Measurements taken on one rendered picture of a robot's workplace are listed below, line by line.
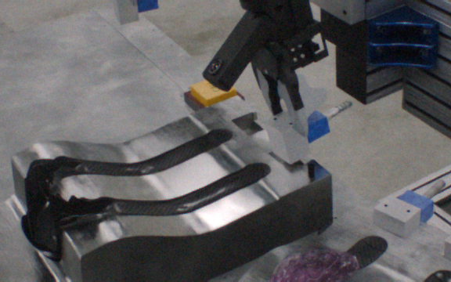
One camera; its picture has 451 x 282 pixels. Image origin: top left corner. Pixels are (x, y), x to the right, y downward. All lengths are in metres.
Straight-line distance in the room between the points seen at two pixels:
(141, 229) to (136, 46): 0.72
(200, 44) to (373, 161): 0.98
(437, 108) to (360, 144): 1.18
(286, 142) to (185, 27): 2.38
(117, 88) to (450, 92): 0.60
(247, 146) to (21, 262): 0.36
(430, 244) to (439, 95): 0.53
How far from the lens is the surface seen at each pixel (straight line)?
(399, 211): 1.25
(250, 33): 1.20
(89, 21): 1.97
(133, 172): 1.34
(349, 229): 1.26
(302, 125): 1.27
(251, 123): 1.45
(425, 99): 1.75
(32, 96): 1.74
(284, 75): 1.22
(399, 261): 1.21
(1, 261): 1.28
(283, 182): 1.28
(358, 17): 1.64
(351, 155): 2.85
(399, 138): 2.93
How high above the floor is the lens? 1.67
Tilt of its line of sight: 35 degrees down
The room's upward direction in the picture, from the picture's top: 6 degrees counter-clockwise
